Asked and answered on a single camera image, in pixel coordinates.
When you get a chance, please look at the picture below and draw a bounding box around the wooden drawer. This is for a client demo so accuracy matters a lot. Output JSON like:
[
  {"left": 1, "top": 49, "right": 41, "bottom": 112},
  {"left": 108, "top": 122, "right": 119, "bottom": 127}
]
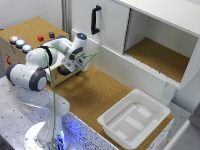
[{"left": 46, "top": 62, "right": 84, "bottom": 88}]

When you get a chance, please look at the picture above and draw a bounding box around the green button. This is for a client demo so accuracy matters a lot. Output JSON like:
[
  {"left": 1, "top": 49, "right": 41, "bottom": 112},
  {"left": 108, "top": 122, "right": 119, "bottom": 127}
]
[{"left": 21, "top": 43, "right": 33, "bottom": 54}]

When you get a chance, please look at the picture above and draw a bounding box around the white cabinet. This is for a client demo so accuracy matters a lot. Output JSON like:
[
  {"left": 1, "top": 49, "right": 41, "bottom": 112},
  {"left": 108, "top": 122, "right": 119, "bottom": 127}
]
[{"left": 68, "top": 0, "right": 200, "bottom": 108}]

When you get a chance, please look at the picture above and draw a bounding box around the green cable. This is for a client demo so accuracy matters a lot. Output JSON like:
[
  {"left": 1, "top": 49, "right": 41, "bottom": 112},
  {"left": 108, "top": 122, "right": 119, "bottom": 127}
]
[{"left": 43, "top": 45, "right": 103, "bottom": 150}]

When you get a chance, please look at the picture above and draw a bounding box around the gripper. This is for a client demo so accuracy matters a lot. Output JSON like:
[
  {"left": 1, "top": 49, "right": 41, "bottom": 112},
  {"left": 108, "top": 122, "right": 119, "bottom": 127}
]
[{"left": 61, "top": 50, "right": 91, "bottom": 73}]

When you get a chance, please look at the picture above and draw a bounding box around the white plastic box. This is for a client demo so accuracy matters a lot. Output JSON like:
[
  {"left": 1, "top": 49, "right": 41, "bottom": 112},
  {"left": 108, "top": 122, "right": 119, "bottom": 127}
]
[{"left": 96, "top": 88, "right": 172, "bottom": 150}]

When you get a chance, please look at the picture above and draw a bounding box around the black drawer handle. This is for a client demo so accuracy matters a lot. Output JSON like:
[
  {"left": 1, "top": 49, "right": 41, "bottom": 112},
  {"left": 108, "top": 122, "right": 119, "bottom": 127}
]
[{"left": 57, "top": 65, "right": 75, "bottom": 77}]

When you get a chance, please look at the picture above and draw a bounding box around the black door handle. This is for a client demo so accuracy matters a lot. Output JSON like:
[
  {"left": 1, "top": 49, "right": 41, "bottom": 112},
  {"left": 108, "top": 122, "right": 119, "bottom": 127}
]
[{"left": 90, "top": 4, "right": 102, "bottom": 36}]

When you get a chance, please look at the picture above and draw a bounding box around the blue button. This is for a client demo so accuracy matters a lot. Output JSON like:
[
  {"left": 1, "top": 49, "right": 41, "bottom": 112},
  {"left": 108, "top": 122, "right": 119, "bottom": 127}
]
[{"left": 15, "top": 38, "right": 26, "bottom": 49}]

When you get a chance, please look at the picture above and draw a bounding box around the purple block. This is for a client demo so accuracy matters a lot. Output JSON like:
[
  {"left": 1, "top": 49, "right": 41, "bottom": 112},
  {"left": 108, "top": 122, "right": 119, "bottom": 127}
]
[{"left": 48, "top": 31, "right": 56, "bottom": 39}]

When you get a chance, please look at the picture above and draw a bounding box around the red button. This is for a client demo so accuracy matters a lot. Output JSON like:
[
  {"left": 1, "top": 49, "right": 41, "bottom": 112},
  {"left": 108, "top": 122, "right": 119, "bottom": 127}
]
[{"left": 9, "top": 35, "right": 19, "bottom": 45}]

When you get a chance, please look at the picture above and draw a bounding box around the white sliding door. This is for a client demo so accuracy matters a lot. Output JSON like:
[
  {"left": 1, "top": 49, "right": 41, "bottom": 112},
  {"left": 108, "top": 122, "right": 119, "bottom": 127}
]
[{"left": 71, "top": 0, "right": 131, "bottom": 55}]

